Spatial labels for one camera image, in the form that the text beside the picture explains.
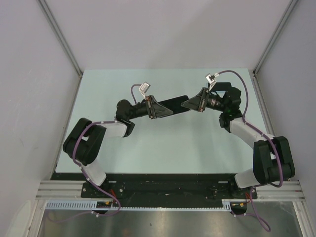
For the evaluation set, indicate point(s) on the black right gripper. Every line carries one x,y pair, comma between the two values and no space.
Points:
197,102

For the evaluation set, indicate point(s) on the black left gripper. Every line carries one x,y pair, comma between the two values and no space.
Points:
157,110

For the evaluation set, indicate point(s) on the black smartphone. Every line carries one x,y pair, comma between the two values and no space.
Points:
176,104

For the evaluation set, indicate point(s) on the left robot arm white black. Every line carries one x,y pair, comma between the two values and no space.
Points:
84,142

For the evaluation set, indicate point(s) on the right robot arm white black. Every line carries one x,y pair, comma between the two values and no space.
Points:
272,157

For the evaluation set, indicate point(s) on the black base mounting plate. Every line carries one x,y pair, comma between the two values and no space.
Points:
162,190

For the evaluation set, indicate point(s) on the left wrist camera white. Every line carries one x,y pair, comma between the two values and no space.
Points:
143,88

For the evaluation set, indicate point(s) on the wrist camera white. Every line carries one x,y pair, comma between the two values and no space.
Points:
211,80
143,88

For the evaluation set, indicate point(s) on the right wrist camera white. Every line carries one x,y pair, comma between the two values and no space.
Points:
211,80

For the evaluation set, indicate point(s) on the white slotted cable duct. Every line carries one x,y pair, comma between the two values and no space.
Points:
93,205

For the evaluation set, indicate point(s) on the aluminium front rail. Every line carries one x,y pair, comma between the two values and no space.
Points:
71,190

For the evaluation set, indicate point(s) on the aluminium corner frame post right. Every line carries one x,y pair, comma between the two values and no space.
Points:
275,35

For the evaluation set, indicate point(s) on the aluminium corner frame post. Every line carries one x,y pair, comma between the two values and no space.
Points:
59,35
275,35

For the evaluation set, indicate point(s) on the aluminium corner frame post left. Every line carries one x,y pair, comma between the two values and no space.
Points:
59,35

